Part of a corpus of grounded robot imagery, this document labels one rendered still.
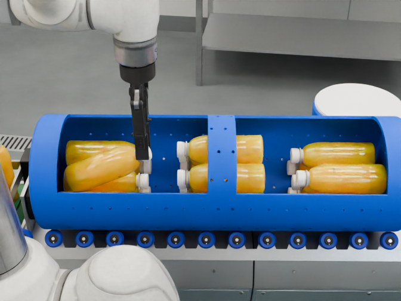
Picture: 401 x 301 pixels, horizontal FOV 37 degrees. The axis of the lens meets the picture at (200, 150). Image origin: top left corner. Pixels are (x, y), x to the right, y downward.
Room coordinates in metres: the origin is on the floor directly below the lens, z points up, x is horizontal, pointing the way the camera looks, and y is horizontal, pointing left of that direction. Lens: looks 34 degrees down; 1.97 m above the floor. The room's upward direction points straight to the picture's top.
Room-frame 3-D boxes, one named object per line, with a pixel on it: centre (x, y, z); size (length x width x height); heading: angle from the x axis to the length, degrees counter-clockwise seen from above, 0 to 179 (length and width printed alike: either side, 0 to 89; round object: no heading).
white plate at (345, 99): (1.63, -0.50, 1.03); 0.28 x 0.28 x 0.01
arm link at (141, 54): (1.14, 0.13, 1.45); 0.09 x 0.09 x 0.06
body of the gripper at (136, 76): (1.14, 0.13, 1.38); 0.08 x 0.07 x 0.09; 0
